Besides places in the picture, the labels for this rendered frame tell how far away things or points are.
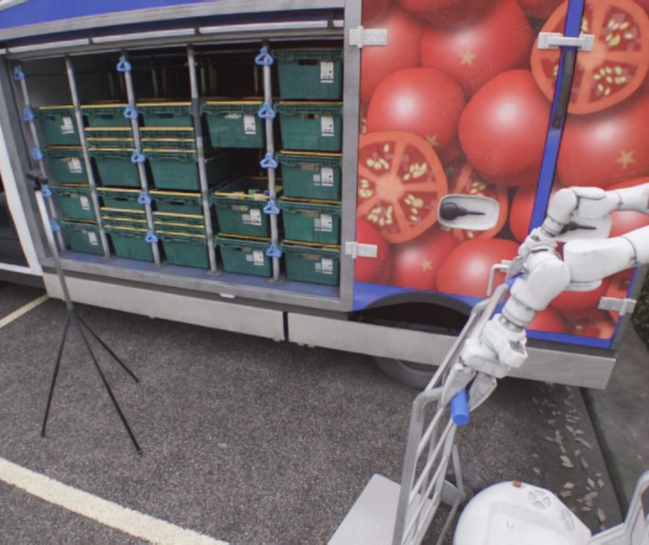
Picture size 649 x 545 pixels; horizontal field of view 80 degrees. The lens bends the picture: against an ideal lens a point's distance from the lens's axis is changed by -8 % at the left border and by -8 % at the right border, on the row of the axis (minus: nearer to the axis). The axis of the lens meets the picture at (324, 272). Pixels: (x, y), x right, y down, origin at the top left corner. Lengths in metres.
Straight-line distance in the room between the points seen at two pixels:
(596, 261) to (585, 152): 1.37
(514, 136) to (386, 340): 1.30
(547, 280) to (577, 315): 1.66
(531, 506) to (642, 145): 1.59
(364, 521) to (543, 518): 0.79
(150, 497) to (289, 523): 0.72
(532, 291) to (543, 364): 1.81
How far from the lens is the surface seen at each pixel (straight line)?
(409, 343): 2.53
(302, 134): 2.40
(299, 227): 2.53
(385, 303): 2.39
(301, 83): 2.37
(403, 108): 2.09
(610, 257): 0.86
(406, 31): 2.09
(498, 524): 1.96
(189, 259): 2.99
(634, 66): 2.20
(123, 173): 3.08
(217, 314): 2.86
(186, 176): 2.78
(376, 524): 2.21
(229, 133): 2.57
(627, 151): 2.24
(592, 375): 2.72
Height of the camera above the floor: 1.86
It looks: 26 degrees down
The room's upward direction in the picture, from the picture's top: straight up
